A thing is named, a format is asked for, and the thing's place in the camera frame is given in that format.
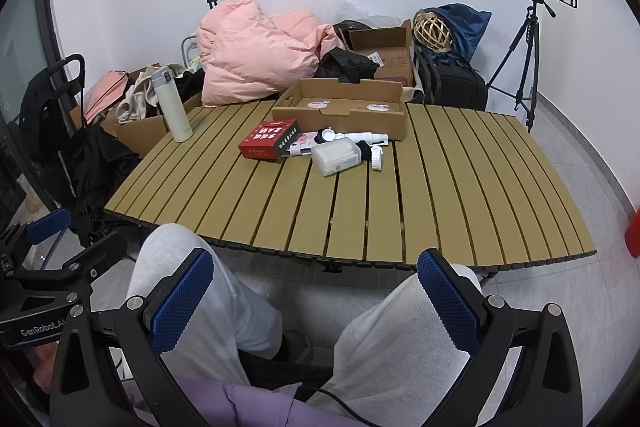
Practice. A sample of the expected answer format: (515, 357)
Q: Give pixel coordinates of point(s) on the pink down jacket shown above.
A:
(250, 52)

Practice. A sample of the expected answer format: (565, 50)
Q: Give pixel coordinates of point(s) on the red object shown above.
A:
(634, 232)

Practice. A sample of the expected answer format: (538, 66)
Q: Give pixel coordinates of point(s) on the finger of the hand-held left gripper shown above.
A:
(100, 249)
(47, 223)

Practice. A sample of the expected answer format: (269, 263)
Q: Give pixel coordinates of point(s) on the white tube bottle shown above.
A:
(367, 139)

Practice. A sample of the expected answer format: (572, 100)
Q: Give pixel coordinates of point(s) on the person's left hand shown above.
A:
(46, 364)

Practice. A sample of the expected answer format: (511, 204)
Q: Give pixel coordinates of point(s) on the person's left leg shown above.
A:
(200, 307)

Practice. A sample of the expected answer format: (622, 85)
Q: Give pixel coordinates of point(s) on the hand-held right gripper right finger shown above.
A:
(447, 302)

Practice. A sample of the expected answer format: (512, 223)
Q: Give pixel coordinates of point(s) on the black bag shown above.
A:
(190, 84)

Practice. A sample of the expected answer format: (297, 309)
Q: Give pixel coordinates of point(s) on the black cloth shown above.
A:
(345, 64)

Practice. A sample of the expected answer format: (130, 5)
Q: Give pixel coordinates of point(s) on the black handbag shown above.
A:
(350, 27)

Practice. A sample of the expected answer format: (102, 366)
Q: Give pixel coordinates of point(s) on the cardboard tray box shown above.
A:
(345, 121)

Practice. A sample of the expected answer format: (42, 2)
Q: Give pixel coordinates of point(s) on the white plastic bag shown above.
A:
(350, 12)

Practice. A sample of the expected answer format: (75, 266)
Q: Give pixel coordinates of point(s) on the white thermos bottle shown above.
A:
(172, 107)

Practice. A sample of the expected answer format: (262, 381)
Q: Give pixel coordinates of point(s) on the blue bag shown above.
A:
(470, 32)

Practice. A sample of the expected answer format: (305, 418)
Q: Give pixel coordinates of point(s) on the small black cloth item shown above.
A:
(367, 152)

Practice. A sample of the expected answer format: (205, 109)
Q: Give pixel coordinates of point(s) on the black tripod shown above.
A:
(533, 29)

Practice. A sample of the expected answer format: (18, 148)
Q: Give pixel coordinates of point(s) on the open cardboard box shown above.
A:
(395, 62)

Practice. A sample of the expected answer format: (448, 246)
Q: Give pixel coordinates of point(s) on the pink printed wallet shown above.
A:
(306, 139)

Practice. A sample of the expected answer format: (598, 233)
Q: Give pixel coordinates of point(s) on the pink bag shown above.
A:
(107, 89)

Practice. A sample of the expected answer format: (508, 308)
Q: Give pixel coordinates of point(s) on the black seat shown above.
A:
(285, 359)

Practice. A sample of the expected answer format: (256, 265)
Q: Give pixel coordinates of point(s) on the translucent white plastic box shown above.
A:
(335, 157)

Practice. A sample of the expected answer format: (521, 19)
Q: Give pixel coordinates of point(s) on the black cart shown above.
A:
(37, 107)

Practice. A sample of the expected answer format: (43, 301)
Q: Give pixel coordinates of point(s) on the black backpack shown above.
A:
(457, 82)

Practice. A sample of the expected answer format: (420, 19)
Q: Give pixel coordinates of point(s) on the cream cloth bag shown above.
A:
(137, 99)

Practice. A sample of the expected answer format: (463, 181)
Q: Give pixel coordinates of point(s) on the red box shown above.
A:
(265, 137)

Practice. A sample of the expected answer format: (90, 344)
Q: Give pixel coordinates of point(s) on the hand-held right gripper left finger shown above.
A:
(182, 302)

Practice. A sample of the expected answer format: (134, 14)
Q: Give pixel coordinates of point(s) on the small white packet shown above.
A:
(317, 103)
(377, 108)

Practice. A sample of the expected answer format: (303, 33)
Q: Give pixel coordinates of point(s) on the small white round jar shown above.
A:
(327, 136)

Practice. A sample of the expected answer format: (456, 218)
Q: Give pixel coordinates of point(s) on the brown cardboard box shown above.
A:
(142, 132)

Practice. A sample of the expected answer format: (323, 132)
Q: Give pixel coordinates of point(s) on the woven rattan ball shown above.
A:
(432, 32)

